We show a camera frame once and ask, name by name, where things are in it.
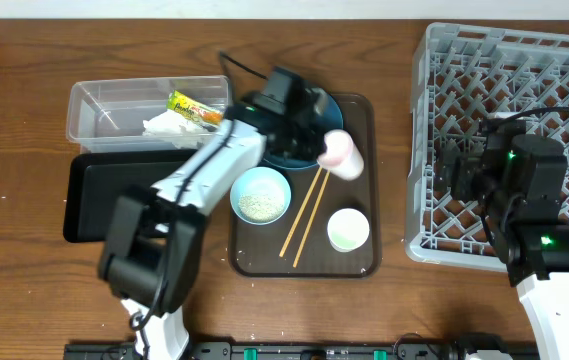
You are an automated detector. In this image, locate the dark blue plate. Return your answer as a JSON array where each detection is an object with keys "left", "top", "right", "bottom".
[{"left": 263, "top": 95, "right": 344, "bottom": 171}]

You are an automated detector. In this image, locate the pink cup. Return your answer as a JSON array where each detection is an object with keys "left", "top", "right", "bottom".
[{"left": 317, "top": 129, "right": 364, "bottom": 181}]

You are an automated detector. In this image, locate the light blue bowl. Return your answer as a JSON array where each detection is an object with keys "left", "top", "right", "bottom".
[{"left": 230, "top": 167, "right": 292, "bottom": 225}]

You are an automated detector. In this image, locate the green cup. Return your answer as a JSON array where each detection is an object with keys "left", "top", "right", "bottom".
[{"left": 327, "top": 208, "right": 371, "bottom": 253}]

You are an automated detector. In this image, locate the yellow snack wrapper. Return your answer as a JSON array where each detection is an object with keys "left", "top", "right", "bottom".
[{"left": 167, "top": 91, "right": 223, "bottom": 126}]

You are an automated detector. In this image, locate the white tissue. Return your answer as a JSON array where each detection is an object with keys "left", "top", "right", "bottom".
[{"left": 143, "top": 110, "right": 207, "bottom": 149}]

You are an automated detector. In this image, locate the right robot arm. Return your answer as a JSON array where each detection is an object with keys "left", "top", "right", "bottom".
[{"left": 435, "top": 120, "right": 569, "bottom": 359}]

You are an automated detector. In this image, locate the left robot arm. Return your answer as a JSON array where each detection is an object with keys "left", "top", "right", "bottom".
[{"left": 98, "top": 67, "right": 341, "bottom": 359}]

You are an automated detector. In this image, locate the grey dishwasher rack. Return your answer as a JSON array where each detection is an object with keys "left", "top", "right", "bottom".
[{"left": 405, "top": 23, "right": 569, "bottom": 272}]

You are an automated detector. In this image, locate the brown serving tray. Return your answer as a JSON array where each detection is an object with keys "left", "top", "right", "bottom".
[{"left": 228, "top": 94, "right": 381, "bottom": 279}]

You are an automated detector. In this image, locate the right wooden chopstick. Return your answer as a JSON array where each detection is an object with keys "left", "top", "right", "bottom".
[{"left": 293, "top": 167, "right": 330, "bottom": 268}]

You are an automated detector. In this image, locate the clear plastic bin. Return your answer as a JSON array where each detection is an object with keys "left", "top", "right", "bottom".
[{"left": 66, "top": 75, "right": 230, "bottom": 153}]

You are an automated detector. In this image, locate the black bin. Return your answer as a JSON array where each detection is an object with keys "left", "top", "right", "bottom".
[{"left": 63, "top": 150, "right": 195, "bottom": 243}]

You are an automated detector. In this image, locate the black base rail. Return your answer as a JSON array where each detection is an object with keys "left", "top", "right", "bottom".
[{"left": 63, "top": 332, "right": 540, "bottom": 360}]

